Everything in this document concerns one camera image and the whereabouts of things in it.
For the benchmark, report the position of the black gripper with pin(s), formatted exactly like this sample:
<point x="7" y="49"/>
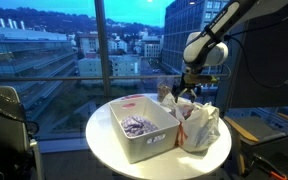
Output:
<point x="189" y="87"/>

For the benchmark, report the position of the brown moose toy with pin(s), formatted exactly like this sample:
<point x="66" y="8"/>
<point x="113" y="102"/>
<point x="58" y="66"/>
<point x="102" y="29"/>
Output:
<point x="188" y="112"/>

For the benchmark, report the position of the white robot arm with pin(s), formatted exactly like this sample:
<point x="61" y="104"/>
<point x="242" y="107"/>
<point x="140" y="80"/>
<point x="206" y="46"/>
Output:
<point x="214" y="30"/>

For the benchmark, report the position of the white plastic basket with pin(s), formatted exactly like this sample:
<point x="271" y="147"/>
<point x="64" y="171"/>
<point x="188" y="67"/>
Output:
<point x="140" y="146"/>

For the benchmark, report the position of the clear glass with contents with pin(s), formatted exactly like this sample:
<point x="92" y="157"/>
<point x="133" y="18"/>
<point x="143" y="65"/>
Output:
<point x="163" y="89"/>

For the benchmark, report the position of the white orange plastic bag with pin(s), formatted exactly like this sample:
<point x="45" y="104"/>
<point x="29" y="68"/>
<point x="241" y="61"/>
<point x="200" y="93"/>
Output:
<point x="200" y="130"/>

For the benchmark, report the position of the red pink flat cloth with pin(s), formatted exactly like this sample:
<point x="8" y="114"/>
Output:
<point x="132" y="97"/>

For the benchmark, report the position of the wooden armchair with gray cushion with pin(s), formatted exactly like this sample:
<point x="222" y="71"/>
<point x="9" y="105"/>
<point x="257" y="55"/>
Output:
<point x="250" y="133"/>

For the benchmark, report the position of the vertical window mullion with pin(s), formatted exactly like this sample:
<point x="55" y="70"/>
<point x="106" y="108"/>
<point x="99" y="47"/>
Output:
<point x="102" y="46"/>

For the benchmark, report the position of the black tool with orange tip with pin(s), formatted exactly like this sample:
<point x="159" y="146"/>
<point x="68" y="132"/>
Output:
<point x="267" y="168"/>

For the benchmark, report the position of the horizontal window railing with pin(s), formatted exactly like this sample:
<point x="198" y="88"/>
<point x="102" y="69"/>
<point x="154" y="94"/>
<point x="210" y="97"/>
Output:
<point x="50" y="79"/>

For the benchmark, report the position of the gray office chair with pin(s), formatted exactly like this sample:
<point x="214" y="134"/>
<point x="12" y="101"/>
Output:
<point x="4" y="126"/>

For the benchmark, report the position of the yellowish wrist camera bar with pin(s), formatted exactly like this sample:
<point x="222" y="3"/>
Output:
<point x="200" y="78"/>

